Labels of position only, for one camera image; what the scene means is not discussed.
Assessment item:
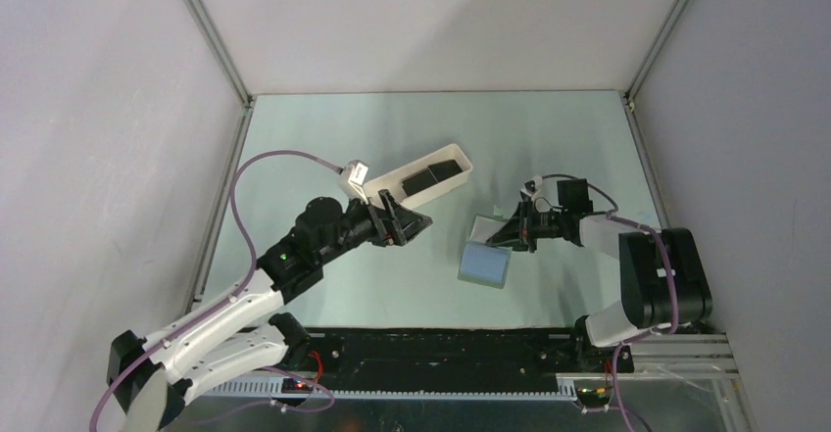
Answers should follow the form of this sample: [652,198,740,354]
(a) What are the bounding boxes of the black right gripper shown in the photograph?
[486,198,567,253]

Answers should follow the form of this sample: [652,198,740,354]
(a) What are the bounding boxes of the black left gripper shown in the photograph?
[317,188,430,264]

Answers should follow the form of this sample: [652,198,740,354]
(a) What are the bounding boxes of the white plastic bin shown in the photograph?
[364,143,473,210]

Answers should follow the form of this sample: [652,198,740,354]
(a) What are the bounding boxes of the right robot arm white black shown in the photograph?
[485,173,713,371]

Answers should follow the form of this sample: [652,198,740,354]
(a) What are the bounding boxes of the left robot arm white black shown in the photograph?
[107,190,432,430]

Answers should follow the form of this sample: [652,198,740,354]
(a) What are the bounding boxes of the black credit card in bin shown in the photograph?
[402,168,436,197]

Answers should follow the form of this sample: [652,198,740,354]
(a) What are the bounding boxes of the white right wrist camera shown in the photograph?
[520,175,543,202]

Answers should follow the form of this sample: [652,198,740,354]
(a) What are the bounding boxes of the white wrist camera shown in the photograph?
[520,175,543,202]
[338,160,368,204]

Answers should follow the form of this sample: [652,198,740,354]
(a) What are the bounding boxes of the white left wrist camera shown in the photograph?
[338,160,368,204]

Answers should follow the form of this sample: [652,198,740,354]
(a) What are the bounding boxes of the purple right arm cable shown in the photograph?
[542,173,680,432]

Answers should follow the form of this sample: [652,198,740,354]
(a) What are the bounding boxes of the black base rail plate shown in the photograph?
[277,327,635,394]

